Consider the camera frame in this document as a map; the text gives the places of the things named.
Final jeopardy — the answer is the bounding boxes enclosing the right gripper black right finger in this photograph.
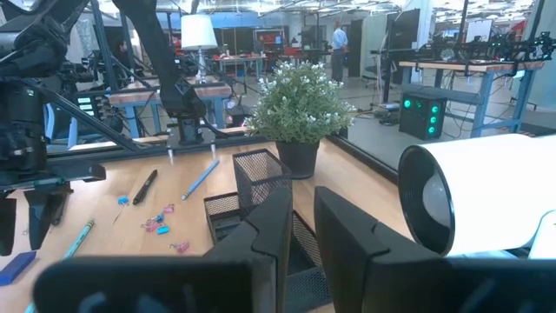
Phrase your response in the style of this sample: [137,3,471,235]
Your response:
[313,185,556,313]

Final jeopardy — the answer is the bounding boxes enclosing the wooden workbench blue legs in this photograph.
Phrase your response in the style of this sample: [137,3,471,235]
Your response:
[108,76,234,140]
[398,59,546,139]

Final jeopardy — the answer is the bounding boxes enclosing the artificial plant in black pot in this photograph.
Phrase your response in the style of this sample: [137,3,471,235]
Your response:
[243,60,357,180]

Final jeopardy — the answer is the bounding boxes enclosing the white shade table lamp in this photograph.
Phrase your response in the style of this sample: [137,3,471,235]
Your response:
[180,14,219,84]

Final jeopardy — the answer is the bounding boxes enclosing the teal pencil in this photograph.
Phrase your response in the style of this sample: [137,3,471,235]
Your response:
[23,219,96,313]

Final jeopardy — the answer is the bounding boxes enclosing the control box lit display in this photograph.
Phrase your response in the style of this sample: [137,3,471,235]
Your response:
[74,94,100,119]

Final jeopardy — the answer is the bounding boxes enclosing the whiteboard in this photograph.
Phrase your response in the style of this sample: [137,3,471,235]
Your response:
[464,19,494,43]

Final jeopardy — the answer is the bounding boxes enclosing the distant work table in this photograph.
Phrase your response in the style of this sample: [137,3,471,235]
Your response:
[211,52,268,82]

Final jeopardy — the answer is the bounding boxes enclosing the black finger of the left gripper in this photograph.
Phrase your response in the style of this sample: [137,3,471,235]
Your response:
[0,194,17,257]
[23,185,73,252]

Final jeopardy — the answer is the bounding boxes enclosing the computer tower green lights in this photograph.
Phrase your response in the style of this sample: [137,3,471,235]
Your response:
[398,91,448,142]

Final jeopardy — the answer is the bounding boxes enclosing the black robot rig on workbench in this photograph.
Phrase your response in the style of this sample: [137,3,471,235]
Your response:
[427,30,556,64]

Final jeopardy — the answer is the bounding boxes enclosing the blue pencil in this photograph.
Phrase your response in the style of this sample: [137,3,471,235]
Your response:
[181,157,221,202]

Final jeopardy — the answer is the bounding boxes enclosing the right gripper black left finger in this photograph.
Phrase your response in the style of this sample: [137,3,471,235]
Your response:
[33,186,295,313]

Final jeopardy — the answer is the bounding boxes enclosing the black monitor on stand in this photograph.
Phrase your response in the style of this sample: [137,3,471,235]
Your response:
[384,8,421,105]

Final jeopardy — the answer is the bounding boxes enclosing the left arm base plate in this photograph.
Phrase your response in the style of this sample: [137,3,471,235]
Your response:
[166,128,218,165]

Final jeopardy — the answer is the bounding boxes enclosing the black mesh desk organizer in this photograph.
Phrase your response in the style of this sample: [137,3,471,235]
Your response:
[202,148,334,313]

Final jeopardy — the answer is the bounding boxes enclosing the blue eraser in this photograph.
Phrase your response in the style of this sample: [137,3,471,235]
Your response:
[0,250,38,287]

